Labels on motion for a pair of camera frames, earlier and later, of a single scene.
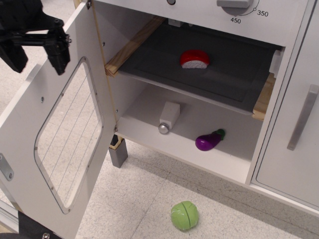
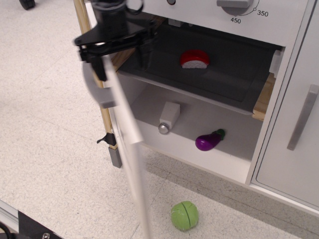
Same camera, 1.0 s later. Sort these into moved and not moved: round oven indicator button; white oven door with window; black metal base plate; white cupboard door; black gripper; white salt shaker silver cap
Moved: black gripper; white oven door with window
Not moved: round oven indicator button; white cupboard door; black metal base plate; white salt shaker silver cap
